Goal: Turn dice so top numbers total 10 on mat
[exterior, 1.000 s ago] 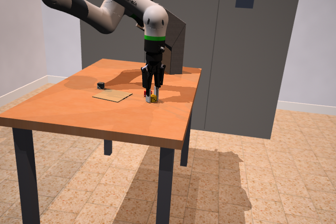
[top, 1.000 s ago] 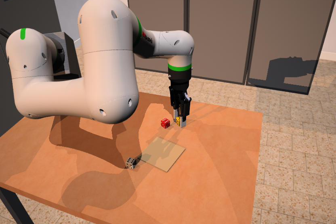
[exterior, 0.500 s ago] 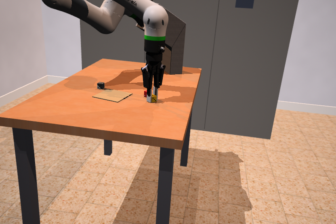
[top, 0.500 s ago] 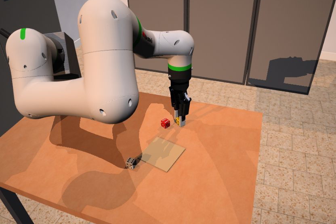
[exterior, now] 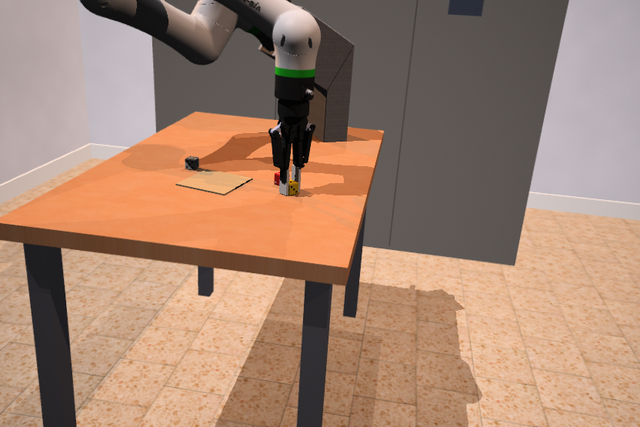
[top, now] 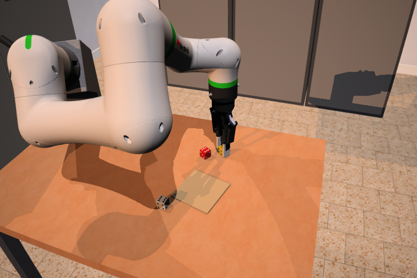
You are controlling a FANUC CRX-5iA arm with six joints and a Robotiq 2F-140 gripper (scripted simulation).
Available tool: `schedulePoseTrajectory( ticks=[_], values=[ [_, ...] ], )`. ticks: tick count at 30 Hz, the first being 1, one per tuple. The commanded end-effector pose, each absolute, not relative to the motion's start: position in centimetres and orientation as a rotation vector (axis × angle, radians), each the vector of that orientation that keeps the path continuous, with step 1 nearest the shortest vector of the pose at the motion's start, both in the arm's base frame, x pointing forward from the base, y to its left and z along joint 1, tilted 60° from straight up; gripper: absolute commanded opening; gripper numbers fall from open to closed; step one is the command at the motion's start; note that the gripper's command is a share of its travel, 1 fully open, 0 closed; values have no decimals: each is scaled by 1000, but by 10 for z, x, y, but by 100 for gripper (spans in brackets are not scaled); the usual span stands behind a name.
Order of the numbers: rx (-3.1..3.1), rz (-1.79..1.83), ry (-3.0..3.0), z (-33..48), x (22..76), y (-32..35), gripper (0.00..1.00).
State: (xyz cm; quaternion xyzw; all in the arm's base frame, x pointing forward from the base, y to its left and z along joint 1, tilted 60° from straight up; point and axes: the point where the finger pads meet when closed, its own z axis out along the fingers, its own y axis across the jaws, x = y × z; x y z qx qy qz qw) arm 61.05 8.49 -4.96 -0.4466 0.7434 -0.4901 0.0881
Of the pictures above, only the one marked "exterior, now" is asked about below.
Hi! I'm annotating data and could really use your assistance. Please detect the tan flat mat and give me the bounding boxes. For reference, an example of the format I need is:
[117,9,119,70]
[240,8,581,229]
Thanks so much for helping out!
[175,169,252,195]

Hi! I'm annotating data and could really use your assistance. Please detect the white die with black pips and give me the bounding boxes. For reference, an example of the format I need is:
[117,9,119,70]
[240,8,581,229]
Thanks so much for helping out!
[185,156,199,170]

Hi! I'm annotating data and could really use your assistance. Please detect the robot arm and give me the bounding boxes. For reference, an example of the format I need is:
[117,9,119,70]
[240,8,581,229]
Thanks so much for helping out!
[79,0,321,103]

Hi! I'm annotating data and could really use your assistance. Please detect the yellow die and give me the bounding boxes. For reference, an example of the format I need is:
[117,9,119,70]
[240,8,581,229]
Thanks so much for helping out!
[288,180,298,195]

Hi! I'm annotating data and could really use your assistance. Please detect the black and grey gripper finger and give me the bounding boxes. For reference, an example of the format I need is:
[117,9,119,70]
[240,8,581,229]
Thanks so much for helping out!
[292,122,315,192]
[268,122,296,195]

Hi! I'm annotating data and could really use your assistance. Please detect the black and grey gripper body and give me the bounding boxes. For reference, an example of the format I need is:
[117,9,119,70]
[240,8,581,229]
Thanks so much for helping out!
[277,99,310,138]

